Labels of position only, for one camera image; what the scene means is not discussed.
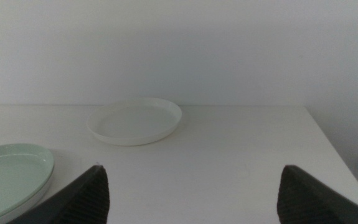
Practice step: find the mint green shallow bowl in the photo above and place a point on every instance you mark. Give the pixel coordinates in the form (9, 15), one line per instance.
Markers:
(10, 174)

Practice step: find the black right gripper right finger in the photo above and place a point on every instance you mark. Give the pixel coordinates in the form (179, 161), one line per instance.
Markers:
(303, 202)

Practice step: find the white shallow bowl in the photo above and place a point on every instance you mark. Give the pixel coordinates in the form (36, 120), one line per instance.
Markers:
(135, 124)

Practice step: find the grey shallow bowl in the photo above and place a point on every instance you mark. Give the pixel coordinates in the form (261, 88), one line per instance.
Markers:
(29, 205)

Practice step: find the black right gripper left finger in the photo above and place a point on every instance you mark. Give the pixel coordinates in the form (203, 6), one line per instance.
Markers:
(82, 202)

